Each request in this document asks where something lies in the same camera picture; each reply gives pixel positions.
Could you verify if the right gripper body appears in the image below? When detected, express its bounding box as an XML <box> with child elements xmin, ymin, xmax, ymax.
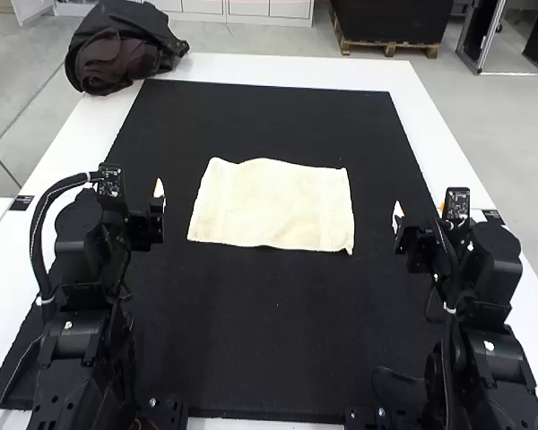
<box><xmin>393</xmin><ymin>214</ymin><xmax>446</xmax><ymax>274</ymax></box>

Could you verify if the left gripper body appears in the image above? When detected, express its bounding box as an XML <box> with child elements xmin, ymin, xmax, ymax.
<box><xmin>127</xmin><ymin>196</ymin><xmax>167</xmax><ymax>253</ymax></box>

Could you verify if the pale towel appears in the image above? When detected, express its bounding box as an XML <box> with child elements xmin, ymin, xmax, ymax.
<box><xmin>187</xmin><ymin>156</ymin><xmax>357</xmax><ymax>257</ymax></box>

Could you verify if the black clothing pile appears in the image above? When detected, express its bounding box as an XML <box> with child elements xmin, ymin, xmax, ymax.
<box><xmin>64</xmin><ymin>0</ymin><xmax>191</xmax><ymax>97</ymax></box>

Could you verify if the black mat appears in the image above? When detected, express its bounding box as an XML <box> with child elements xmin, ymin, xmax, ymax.
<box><xmin>0</xmin><ymin>78</ymin><xmax>454</xmax><ymax>425</ymax></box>

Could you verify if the wooden pallet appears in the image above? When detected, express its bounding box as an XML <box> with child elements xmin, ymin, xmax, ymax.
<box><xmin>330</xmin><ymin>8</ymin><xmax>441</xmax><ymax>60</ymax></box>

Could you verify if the black crate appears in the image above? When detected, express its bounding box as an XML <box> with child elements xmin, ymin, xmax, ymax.
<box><xmin>329</xmin><ymin>0</ymin><xmax>450</xmax><ymax>45</ymax></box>

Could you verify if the grey cupboard with shelves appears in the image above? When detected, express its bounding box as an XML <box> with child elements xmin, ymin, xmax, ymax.
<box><xmin>12</xmin><ymin>0</ymin><xmax>93</xmax><ymax>27</ymax></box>

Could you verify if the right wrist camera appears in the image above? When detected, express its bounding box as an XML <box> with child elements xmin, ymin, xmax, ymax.
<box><xmin>443</xmin><ymin>186</ymin><xmax>472</xmax><ymax>229</ymax></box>

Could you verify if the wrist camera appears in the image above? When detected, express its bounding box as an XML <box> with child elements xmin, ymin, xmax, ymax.
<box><xmin>443</xmin><ymin>186</ymin><xmax>472</xmax><ymax>229</ymax></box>
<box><xmin>96</xmin><ymin>163</ymin><xmax>126</xmax><ymax>211</ymax></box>

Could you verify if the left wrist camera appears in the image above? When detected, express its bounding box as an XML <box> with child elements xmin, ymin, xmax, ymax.
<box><xmin>96</xmin><ymin>163</ymin><xmax>126</xmax><ymax>211</ymax></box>

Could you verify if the black cable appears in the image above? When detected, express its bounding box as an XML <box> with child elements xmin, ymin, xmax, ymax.
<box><xmin>31</xmin><ymin>171</ymin><xmax>100</xmax><ymax>310</ymax></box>

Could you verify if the metal frame trolley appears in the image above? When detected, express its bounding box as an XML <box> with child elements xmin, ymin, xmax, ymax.
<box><xmin>455</xmin><ymin>0</ymin><xmax>538</xmax><ymax>77</ymax></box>

